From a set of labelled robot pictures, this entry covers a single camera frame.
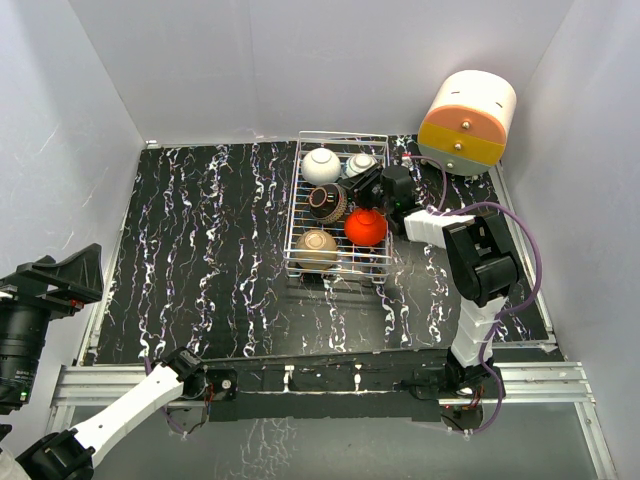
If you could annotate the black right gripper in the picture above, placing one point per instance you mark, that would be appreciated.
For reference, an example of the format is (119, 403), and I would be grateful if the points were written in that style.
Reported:
(362, 180)

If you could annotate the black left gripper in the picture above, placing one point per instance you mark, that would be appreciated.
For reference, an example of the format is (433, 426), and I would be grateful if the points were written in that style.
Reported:
(79, 277)

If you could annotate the blue floral porcelain bowl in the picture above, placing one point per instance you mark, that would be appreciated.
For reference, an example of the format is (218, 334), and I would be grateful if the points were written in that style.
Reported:
(358, 163)

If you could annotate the tan bowl with brown rim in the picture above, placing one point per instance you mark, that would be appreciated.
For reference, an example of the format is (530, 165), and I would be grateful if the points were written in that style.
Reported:
(328, 203)

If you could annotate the white bowl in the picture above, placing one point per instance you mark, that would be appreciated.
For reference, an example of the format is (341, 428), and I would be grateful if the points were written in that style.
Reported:
(321, 166)

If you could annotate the red bowl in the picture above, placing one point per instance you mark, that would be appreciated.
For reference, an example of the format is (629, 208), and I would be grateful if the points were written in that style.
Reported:
(365, 227)

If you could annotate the black bowl with beige outside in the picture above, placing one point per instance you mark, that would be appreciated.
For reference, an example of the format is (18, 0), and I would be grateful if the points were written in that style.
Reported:
(316, 250)

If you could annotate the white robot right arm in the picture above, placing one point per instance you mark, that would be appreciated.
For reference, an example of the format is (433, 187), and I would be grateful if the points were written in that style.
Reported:
(482, 261)

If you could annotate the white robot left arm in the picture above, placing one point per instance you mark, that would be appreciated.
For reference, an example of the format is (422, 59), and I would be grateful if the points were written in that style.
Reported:
(74, 453)

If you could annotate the round mini drawer cabinet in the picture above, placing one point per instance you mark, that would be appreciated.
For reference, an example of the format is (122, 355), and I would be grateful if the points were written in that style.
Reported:
(467, 125)

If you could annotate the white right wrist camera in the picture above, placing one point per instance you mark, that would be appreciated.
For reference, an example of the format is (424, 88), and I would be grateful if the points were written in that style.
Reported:
(406, 160)

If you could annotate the white wire dish rack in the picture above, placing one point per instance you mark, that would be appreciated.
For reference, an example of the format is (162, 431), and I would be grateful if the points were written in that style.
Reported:
(366, 264)

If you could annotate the aluminium frame rail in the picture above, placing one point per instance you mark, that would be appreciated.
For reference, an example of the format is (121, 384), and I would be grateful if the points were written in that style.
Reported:
(525, 383)

